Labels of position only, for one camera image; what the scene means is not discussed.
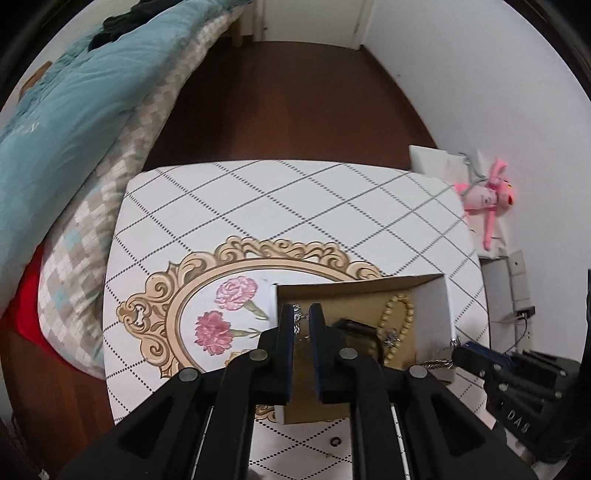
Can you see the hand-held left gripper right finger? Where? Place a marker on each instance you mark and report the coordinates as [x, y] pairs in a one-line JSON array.
[[316, 355]]

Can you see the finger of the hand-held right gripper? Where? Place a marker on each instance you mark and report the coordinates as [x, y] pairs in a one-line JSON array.
[[482, 350], [471, 361]]

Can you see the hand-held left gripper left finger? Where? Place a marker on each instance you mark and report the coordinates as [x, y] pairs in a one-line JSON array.
[[287, 355]]

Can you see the cardboard box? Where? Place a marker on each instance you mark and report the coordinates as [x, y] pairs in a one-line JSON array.
[[429, 314]]

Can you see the silver charm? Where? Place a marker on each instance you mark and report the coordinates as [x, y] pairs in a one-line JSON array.
[[391, 340]]

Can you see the pink plush toy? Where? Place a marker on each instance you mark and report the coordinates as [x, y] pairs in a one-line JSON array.
[[485, 196]]

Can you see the white cabinet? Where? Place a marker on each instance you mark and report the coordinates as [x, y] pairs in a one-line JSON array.
[[438, 161]]

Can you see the checkered quilt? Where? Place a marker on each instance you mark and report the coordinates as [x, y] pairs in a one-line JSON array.
[[87, 258]]

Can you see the red bed sheet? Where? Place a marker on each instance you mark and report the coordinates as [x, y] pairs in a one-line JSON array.
[[25, 300]]

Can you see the teal blanket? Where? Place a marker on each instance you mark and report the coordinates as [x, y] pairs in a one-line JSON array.
[[74, 115]]

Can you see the white door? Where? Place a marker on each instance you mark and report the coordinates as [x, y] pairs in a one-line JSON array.
[[314, 21]]

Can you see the dark clothing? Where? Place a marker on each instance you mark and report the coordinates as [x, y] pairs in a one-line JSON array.
[[122, 21]]

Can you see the wall socket panel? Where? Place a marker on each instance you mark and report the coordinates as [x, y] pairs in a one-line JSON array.
[[519, 286]]

